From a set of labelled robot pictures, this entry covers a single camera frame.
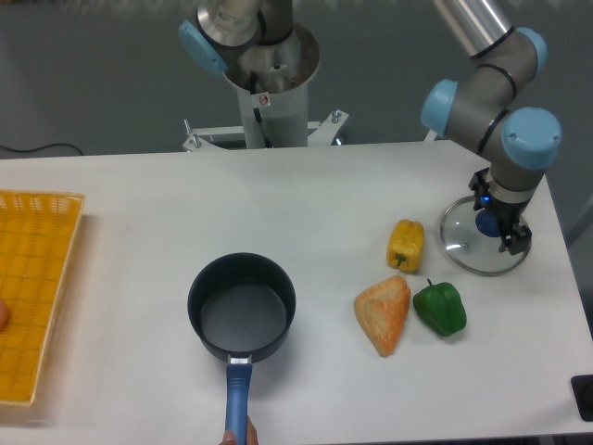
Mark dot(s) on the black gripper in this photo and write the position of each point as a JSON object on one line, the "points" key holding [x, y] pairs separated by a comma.
{"points": [[501, 212]]}

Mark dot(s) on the glass lid blue knob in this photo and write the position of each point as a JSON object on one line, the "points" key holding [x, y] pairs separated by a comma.
{"points": [[471, 239]]}

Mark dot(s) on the dark saucepan blue handle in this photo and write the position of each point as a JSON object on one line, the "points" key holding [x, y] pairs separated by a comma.
{"points": [[241, 306]]}

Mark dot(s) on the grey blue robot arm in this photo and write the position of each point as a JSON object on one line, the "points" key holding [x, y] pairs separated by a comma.
{"points": [[519, 145]]}

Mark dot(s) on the green bell pepper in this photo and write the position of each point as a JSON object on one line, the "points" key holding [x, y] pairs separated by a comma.
{"points": [[440, 307]]}

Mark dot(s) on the yellow bell pepper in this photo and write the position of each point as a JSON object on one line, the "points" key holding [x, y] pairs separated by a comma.
{"points": [[405, 246]]}

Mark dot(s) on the triangular bread pastry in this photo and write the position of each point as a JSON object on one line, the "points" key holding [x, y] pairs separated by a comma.
{"points": [[381, 311]]}

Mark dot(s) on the black device at table edge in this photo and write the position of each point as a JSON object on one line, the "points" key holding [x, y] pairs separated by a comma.
{"points": [[582, 386]]}

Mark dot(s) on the yellow woven basket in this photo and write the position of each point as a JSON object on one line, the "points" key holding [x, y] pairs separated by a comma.
{"points": [[38, 231]]}

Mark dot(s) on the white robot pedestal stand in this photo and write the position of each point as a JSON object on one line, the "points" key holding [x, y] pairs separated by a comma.
{"points": [[272, 87]]}

